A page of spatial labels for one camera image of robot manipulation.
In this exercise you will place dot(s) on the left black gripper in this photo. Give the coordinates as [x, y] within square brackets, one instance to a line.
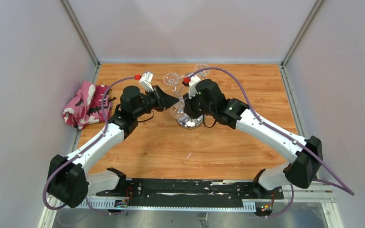
[164, 101]

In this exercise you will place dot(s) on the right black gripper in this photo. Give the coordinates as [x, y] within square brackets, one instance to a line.
[188, 106]

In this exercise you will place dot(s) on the chrome wine glass rack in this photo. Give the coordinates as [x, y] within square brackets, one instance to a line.
[186, 122]

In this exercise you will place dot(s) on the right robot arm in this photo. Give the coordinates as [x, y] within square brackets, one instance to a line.
[302, 155]

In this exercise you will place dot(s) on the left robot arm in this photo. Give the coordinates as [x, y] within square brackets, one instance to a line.
[68, 177]

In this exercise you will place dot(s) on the pink camouflage cloth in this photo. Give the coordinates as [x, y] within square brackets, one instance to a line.
[89, 106]

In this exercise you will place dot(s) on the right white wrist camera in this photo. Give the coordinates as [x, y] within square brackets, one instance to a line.
[192, 91]

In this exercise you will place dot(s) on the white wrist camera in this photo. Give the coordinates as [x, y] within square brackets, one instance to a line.
[192, 91]
[145, 81]

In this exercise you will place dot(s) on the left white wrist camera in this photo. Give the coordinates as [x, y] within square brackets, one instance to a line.
[145, 81]

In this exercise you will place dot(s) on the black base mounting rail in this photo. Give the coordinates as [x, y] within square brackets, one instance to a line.
[186, 194]

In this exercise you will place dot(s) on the left aluminium frame post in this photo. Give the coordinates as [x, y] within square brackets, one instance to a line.
[79, 30]

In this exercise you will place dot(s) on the aluminium frame post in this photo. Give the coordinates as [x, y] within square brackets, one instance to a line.
[301, 33]
[79, 30]

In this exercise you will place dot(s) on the right aluminium frame post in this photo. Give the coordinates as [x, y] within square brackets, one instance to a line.
[301, 33]

